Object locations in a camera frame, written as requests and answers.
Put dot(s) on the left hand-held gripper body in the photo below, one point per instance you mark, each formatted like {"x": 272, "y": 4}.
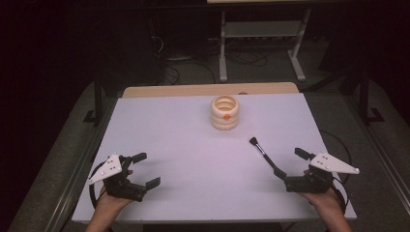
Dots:
{"x": 111, "y": 169}

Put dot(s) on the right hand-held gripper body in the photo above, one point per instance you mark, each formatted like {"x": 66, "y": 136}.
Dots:
{"x": 328, "y": 163}

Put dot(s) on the black makeup brush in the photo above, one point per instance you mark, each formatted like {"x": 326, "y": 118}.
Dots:
{"x": 262, "y": 153}

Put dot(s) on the cream ringed brush holder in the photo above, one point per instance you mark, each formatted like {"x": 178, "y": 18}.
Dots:
{"x": 224, "y": 121}

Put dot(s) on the person's left hand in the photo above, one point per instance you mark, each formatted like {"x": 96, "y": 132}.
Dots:
{"x": 112, "y": 203}

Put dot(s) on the person's right hand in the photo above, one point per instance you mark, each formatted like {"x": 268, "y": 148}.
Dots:
{"x": 325, "y": 201}

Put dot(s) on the black metal stand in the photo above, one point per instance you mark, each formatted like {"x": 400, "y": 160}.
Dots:
{"x": 365, "y": 96}
{"x": 97, "y": 103}

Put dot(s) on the white metal stand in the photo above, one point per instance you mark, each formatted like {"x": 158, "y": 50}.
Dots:
{"x": 262, "y": 29}

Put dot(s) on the aluminium frame rail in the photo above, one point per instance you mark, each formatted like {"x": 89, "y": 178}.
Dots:
{"x": 383, "y": 158}
{"x": 74, "y": 183}

